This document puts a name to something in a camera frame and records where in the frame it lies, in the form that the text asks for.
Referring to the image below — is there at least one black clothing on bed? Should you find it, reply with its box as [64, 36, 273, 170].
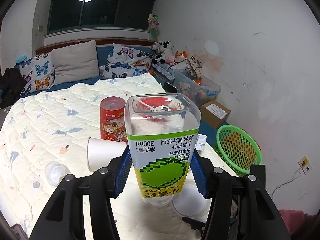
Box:
[1, 68, 27, 108]

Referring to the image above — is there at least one round plastic jelly cup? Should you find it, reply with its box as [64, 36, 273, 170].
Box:
[171, 184, 211, 218]

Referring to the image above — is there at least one right butterfly pillow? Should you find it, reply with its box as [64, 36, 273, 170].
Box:
[102, 44, 152, 79]

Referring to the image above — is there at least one clear plastic lid cup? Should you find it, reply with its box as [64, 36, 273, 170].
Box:
[44, 161, 70, 186]

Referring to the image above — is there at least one grey pillow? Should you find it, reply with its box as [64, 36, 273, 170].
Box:
[52, 40, 99, 85]

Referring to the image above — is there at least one red cartoon snack canister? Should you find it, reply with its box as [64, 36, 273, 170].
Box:
[100, 96, 127, 143]

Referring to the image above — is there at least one plush toy pile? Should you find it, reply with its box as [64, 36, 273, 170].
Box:
[149, 41, 188, 66]

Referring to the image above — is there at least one dark window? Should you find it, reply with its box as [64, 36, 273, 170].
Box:
[48, 0, 154, 34]

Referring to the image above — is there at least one red foam fruit net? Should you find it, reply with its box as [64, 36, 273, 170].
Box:
[135, 96, 185, 119]

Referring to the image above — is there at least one smartphone with pink case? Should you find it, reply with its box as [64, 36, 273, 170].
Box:
[11, 224, 29, 240]

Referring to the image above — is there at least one green plastic basket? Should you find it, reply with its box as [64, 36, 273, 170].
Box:
[214, 125, 263, 177]

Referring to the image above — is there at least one left butterfly pillow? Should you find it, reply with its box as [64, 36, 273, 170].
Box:
[18, 52, 55, 96]

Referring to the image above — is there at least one butterfly pillow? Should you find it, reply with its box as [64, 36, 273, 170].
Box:
[18, 52, 55, 96]
[102, 44, 152, 79]

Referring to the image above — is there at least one wall power socket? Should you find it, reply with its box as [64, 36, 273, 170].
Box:
[298, 155, 312, 175]

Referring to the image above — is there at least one cardboard box with label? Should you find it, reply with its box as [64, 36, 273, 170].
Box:
[201, 100, 231, 129]

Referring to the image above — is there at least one clear plastic storage bin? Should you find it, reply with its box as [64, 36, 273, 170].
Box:
[173, 71, 221, 108]

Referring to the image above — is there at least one white milk carton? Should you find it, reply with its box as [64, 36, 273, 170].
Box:
[195, 134, 207, 151]

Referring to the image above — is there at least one square juice bottle green label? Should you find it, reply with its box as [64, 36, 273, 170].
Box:
[124, 93, 201, 206]

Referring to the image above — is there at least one white paper cup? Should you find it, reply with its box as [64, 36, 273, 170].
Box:
[87, 137, 127, 172]

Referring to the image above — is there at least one hanging green pink toy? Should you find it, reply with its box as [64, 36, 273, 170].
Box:
[148, 11, 159, 41]

